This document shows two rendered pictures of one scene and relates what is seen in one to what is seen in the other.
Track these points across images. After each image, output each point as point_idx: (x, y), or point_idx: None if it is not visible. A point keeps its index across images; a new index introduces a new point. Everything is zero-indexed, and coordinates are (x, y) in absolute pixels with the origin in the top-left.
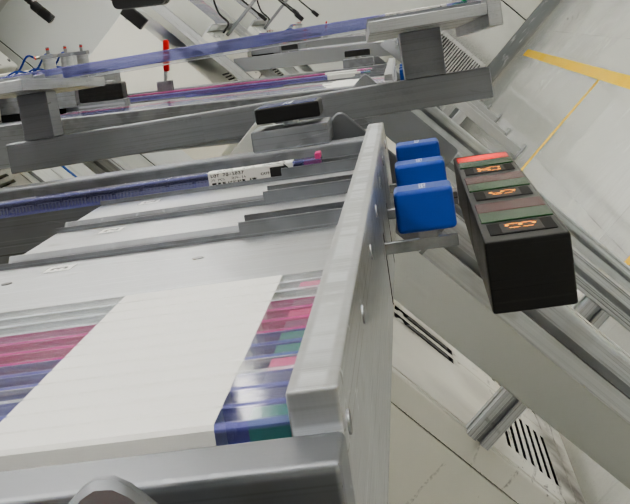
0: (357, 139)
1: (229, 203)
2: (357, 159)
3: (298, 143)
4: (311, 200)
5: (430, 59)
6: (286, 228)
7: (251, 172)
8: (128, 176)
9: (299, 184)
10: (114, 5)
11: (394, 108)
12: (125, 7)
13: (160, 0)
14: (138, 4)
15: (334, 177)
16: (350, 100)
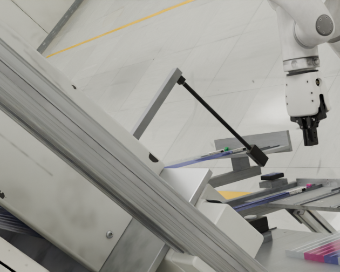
0: (293, 182)
1: (325, 194)
2: (320, 184)
3: (281, 184)
4: None
5: (246, 163)
6: None
7: (298, 190)
8: (243, 198)
9: (337, 188)
10: (309, 145)
11: (239, 179)
12: (311, 145)
13: (317, 143)
14: (313, 144)
15: None
16: (228, 177)
